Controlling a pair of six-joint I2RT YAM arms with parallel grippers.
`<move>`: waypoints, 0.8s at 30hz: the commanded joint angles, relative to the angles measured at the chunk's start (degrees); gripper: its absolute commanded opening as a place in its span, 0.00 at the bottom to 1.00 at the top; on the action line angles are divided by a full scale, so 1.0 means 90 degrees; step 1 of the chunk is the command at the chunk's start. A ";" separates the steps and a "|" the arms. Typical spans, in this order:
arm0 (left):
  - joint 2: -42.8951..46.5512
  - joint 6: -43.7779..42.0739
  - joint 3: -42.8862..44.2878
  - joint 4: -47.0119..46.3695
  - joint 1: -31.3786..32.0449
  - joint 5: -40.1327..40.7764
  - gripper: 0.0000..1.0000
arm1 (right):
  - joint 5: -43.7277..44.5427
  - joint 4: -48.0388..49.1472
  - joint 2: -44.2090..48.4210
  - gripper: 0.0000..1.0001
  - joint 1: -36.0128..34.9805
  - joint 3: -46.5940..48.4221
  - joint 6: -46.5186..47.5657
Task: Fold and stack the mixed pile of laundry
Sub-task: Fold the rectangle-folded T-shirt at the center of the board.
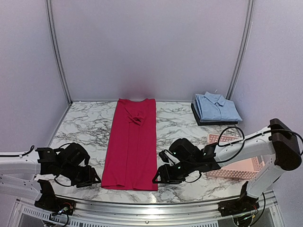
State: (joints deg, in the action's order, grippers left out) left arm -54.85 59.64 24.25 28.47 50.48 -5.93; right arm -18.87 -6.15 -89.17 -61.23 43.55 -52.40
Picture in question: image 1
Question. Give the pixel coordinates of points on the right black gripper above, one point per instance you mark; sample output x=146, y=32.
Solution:
x=166, y=176

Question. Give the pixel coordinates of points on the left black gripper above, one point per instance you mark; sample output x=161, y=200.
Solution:
x=89, y=178

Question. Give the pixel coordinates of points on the magenta red garment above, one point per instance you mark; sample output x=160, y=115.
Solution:
x=131, y=159

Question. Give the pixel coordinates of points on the light blue shirt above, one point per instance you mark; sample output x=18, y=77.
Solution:
x=214, y=107

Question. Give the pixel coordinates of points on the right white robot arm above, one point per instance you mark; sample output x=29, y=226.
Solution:
x=276, y=141

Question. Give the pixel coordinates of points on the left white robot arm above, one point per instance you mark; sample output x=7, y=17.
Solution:
x=14, y=171

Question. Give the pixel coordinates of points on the pink plastic laundry basket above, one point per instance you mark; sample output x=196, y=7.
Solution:
x=244, y=170

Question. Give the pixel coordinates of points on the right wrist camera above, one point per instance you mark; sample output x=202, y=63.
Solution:
x=167, y=157

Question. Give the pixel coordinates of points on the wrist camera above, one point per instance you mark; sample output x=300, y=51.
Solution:
x=167, y=157
x=74, y=154

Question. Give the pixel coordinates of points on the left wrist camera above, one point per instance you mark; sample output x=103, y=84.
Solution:
x=74, y=154

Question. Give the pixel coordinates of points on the aluminium table front rail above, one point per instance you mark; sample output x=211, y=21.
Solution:
x=112, y=214

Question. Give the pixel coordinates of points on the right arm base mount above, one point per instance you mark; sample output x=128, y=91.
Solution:
x=237, y=206

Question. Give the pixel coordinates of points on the right aluminium frame post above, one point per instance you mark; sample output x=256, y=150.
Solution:
x=243, y=46

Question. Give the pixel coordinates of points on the aluminium frame post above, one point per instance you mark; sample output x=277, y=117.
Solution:
x=56, y=51
x=243, y=46

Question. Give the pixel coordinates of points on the left aluminium frame post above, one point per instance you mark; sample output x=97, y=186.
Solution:
x=56, y=51

